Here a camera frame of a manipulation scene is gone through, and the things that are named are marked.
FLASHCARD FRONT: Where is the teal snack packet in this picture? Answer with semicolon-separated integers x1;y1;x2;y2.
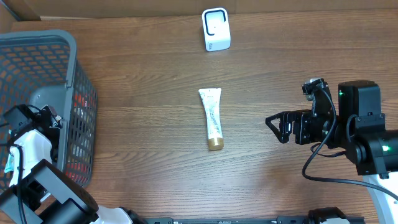
4;154;14;174

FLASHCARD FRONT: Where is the white tube gold cap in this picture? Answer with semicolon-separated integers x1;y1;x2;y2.
198;88;224;151

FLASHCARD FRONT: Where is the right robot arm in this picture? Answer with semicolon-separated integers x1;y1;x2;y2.
265;78;397;223

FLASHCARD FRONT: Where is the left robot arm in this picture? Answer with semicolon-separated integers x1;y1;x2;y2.
1;105;143;224

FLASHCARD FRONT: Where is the white barcode scanner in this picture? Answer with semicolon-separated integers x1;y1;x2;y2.
201;7;231;52

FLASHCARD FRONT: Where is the grey plastic mesh basket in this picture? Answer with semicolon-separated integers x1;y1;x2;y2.
1;30;98;187

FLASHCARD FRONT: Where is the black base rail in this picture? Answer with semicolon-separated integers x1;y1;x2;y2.
145;207;366;224

